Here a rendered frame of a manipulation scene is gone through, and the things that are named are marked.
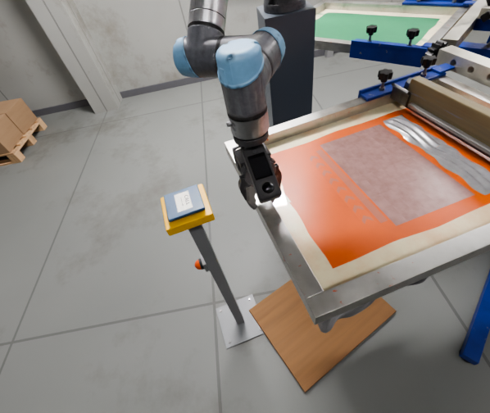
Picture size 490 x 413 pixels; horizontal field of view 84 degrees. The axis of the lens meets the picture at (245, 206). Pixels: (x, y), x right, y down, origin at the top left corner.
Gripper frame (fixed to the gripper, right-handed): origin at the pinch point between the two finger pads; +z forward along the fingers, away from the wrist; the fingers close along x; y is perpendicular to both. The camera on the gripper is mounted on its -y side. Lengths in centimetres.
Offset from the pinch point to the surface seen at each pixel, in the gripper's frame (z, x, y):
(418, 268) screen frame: -0.9, -19.7, -28.2
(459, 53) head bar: -6, -81, 27
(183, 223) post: 2.9, 20.8, 5.8
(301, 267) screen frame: -0.9, -0.4, -19.6
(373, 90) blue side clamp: -2, -51, 29
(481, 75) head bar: -3, -80, 16
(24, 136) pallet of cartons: 87, 180, 284
